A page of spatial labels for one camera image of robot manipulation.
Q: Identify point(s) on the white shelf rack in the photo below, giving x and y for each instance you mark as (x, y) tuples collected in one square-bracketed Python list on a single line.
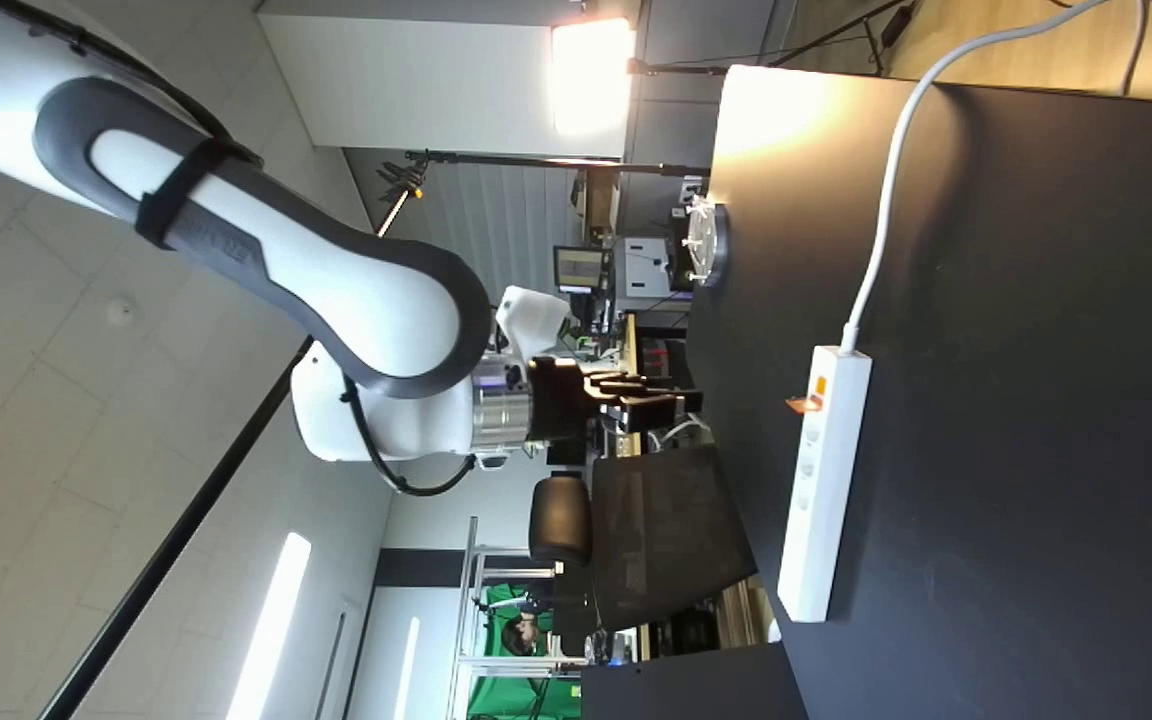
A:
[(465, 613)]

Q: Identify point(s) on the grey equipment box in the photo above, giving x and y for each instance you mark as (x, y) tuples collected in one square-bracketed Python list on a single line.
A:
[(643, 264)]

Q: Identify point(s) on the white power strip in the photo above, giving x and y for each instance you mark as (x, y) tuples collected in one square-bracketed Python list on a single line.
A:
[(825, 484)]

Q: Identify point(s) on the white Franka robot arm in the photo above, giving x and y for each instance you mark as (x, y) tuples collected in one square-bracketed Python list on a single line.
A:
[(339, 285)]

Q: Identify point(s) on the black divider board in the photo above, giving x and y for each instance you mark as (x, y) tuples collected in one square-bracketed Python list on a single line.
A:
[(697, 685)]

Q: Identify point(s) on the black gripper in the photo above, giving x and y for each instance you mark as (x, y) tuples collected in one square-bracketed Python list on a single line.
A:
[(556, 397)]

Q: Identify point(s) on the bright window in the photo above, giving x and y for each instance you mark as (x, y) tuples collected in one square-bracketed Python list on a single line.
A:
[(594, 78)]

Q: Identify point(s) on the orange rocker switch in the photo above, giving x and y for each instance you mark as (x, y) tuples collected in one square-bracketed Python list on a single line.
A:
[(805, 397)]

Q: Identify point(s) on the long ceiling light strip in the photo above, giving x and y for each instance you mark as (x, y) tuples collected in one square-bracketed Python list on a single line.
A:
[(270, 626)]

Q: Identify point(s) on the white round smoke detector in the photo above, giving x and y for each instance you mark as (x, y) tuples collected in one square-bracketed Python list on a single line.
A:
[(117, 310)]

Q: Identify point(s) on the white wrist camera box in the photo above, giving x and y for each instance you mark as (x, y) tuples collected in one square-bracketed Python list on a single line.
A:
[(535, 323)]

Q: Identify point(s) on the green storage bins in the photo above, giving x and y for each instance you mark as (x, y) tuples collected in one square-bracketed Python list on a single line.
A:
[(522, 698)]

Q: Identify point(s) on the black partition panel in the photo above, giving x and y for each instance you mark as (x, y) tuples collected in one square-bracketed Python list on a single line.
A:
[(671, 540)]

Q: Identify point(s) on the black office chair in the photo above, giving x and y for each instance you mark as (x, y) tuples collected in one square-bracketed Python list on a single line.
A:
[(556, 516)]

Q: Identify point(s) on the short ceiling light strip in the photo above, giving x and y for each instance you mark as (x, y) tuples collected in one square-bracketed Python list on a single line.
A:
[(406, 667)]

